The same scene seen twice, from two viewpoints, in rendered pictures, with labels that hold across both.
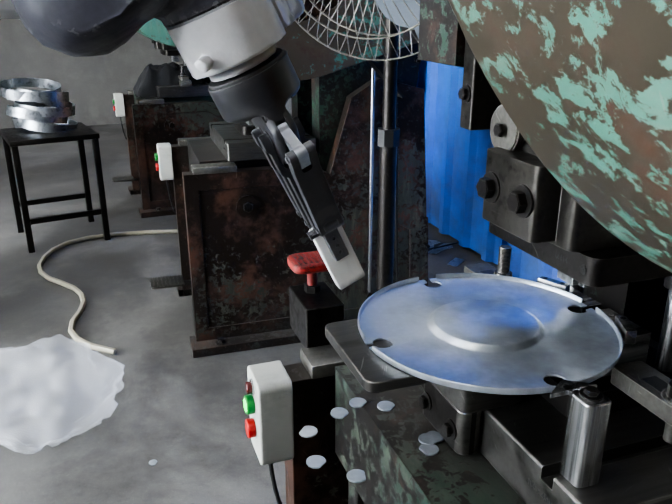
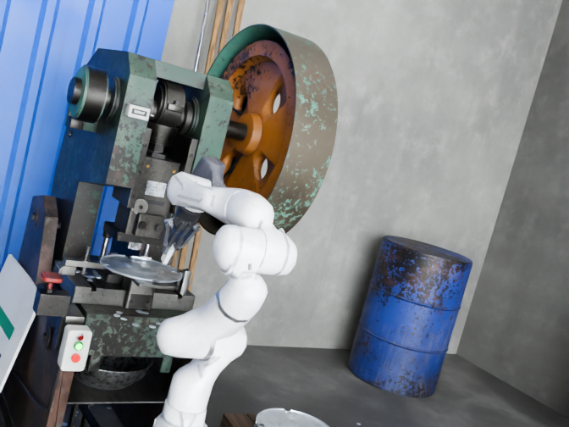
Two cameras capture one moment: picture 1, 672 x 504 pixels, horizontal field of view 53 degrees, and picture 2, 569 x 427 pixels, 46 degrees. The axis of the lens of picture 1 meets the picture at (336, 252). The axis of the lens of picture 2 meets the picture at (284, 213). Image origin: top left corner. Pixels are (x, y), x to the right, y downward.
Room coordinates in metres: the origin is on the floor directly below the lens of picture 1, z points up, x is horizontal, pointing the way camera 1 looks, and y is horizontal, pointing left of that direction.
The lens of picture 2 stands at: (0.82, 2.17, 1.39)
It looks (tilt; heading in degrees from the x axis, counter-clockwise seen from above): 7 degrees down; 256
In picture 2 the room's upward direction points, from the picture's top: 15 degrees clockwise
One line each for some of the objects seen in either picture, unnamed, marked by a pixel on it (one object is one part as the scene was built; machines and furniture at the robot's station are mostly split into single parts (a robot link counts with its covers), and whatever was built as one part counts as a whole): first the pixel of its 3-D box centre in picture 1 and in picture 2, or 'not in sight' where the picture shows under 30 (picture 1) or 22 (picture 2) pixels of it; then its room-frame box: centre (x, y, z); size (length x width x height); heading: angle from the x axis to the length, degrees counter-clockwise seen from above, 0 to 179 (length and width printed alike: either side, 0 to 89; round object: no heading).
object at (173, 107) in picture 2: not in sight; (160, 129); (0.73, -0.29, 1.27); 0.21 x 0.12 x 0.34; 110
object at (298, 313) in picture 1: (316, 345); (48, 318); (0.95, 0.03, 0.62); 0.10 x 0.06 x 0.20; 20
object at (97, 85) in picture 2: not in sight; (94, 101); (0.97, -0.22, 1.31); 0.22 x 0.12 x 0.22; 110
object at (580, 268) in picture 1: (590, 245); (135, 236); (0.73, -0.29, 0.86); 0.20 x 0.16 x 0.05; 20
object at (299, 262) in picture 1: (312, 279); (49, 285); (0.96, 0.04, 0.72); 0.07 x 0.06 x 0.08; 110
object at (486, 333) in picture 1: (485, 323); (141, 268); (0.69, -0.17, 0.78); 0.29 x 0.29 x 0.01
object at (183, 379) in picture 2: not in sight; (209, 362); (0.48, 0.43, 0.71); 0.18 x 0.11 x 0.25; 18
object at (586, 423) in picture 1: (585, 434); (185, 280); (0.52, -0.23, 0.75); 0.03 x 0.03 x 0.10; 20
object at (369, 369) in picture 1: (445, 382); (141, 291); (0.67, -0.13, 0.72); 0.25 x 0.14 x 0.14; 110
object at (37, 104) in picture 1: (51, 159); not in sight; (3.33, 1.43, 0.40); 0.45 x 0.40 x 0.79; 32
